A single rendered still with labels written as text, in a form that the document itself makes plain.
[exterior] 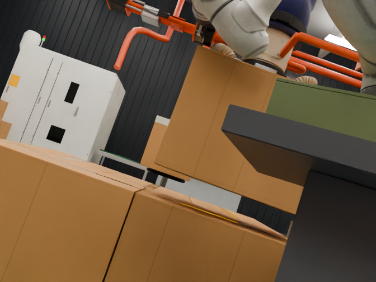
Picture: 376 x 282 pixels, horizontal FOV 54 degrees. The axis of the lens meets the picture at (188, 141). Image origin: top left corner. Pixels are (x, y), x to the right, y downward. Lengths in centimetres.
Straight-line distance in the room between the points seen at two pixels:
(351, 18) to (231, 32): 55
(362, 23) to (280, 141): 21
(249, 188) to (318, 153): 69
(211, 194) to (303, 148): 824
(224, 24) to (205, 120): 29
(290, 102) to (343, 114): 8
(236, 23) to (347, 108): 56
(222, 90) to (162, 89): 1097
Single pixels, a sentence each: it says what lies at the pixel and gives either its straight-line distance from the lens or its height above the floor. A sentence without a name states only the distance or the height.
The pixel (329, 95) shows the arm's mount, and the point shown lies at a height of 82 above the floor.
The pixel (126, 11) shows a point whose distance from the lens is 152.
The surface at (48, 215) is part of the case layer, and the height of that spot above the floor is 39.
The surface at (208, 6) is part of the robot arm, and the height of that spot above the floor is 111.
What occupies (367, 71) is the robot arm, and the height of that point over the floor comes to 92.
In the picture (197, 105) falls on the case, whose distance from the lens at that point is 116.
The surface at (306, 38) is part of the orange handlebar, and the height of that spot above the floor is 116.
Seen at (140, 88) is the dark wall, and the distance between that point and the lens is 1220.
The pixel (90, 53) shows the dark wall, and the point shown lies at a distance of 1269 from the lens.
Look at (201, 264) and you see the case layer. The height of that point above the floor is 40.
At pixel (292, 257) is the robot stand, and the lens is 61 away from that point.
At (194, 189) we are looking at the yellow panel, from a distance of 868.
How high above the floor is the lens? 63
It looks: 6 degrees up
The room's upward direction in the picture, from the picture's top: 19 degrees clockwise
